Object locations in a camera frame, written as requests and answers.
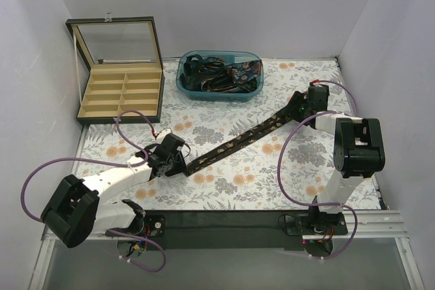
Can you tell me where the black compartment display box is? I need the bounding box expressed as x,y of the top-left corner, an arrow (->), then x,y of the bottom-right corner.
65,14 -> 164,125

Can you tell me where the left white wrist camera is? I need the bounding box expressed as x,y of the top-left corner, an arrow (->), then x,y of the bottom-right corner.
154,128 -> 172,143

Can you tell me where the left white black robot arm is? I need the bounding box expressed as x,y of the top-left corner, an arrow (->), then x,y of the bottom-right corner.
41,130 -> 186,248

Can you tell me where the blue floral tie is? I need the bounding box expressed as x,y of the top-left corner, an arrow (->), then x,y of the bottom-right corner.
226,60 -> 262,85

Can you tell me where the floral patterned table mat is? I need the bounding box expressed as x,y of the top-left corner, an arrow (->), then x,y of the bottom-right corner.
67,58 -> 383,211

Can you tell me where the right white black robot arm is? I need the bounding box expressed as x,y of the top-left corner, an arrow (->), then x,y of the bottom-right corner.
283,84 -> 385,236

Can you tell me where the black gold floral tie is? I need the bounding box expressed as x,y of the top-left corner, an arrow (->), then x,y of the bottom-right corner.
184,91 -> 305,177

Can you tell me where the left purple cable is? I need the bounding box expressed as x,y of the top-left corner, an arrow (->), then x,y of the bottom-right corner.
20,109 -> 167,274

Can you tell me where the aluminium frame rail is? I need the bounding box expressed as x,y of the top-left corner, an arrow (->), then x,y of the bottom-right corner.
30,210 -> 423,289

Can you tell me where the pile of dark ties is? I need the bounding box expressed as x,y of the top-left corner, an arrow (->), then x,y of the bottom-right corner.
179,54 -> 258,93

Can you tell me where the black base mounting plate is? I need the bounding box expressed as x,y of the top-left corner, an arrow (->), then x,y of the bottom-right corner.
60,203 -> 351,252

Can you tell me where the teal plastic bin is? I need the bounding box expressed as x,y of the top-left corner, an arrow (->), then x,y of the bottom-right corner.
176,50 -> 264,102

